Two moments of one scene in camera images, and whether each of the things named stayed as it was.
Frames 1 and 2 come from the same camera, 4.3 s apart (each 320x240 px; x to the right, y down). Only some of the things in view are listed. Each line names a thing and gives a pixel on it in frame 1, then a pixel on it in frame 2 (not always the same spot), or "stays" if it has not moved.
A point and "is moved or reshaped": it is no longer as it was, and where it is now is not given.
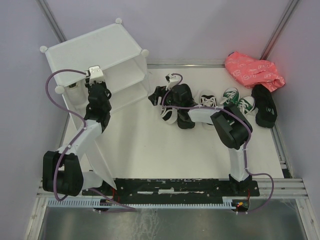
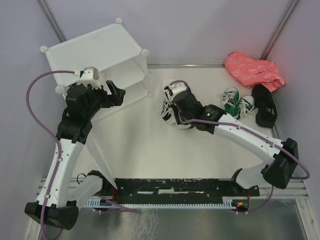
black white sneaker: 208,98 is moved or reshaped
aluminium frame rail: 164,66 stays
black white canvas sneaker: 169,115 stays
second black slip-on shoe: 267,112 stays
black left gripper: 104,85 to 117,95
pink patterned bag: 250,71 stays
